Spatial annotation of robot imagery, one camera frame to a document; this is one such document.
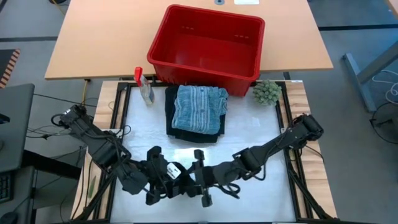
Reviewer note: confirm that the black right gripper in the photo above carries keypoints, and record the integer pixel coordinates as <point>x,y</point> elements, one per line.
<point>217,175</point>

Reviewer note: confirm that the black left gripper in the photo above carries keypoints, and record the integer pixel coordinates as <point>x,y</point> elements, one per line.
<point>133,179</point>

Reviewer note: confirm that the black pants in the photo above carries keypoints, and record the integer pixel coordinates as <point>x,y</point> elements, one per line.
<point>192,137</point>

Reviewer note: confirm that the grey striped garment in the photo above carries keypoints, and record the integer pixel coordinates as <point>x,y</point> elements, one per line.
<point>199,109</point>

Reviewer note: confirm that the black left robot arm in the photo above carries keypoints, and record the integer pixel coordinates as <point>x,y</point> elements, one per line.
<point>93,140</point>

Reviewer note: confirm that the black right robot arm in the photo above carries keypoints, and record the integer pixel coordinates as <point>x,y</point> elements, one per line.
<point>273,146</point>

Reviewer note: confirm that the red plastic laundry bin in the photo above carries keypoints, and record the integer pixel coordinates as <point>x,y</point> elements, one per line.
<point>211,53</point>

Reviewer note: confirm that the green slim strip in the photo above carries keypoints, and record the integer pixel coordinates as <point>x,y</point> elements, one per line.
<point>91,186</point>

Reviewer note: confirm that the clear spray bottle red trigger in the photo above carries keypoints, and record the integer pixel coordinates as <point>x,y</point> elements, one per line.
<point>146,90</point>

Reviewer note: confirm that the green artificial potted plant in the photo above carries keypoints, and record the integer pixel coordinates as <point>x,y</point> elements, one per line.
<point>266,92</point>

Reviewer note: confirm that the beige wooden table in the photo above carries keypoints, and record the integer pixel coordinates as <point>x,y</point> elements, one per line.
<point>109,37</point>

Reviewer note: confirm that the dark computer keyboard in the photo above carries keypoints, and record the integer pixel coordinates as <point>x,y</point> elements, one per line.
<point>4,186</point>

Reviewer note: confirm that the grey round table grommet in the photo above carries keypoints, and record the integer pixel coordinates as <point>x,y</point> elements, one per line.
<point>219,1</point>

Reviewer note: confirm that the hazard striped floor mat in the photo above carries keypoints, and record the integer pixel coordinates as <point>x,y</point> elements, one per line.
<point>9,67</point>

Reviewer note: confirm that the white paper sheet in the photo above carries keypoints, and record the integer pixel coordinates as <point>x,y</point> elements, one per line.
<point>246,2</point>

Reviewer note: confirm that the grey metal table leg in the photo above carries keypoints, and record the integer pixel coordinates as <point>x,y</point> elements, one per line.
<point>360,77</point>

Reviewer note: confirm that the black round floor stand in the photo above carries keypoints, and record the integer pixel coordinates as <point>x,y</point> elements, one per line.
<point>385,123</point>

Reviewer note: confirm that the black aluminium rig frame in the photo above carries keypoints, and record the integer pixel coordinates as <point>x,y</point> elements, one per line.
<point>290,199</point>

